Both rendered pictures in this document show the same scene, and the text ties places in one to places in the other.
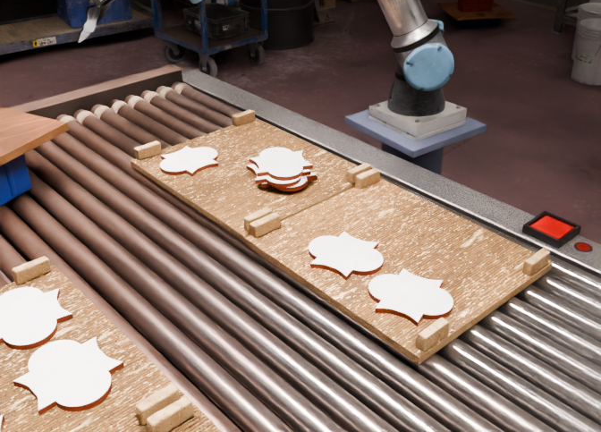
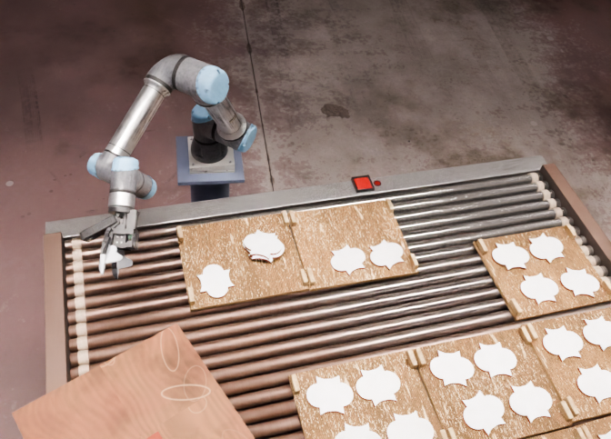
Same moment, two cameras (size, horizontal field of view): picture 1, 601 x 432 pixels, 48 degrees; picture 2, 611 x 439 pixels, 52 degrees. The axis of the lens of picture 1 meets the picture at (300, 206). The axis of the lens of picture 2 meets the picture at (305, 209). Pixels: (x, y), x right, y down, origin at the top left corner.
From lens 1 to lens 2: 1.82 m
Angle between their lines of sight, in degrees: 55
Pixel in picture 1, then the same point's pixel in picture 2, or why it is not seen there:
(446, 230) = (347, 216)
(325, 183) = (280, 235)
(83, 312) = (336, 371)
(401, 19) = (235, 125)
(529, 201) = not seen: hidden behind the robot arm
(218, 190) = (258, 281)
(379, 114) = (200, 168)
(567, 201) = not seen: hidden behind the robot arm
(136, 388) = (395, 364)
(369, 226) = (329, 240)
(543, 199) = not seen: hidden behind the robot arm
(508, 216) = (343, 189)
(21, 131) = (175, 350)
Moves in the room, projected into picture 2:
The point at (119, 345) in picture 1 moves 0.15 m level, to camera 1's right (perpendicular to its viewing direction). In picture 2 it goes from (366, 364) to (384, 327)
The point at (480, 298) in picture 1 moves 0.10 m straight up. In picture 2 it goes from (396, 234) to (403, 218)
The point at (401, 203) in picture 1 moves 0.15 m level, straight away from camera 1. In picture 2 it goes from (317, 218) to (285, 198)
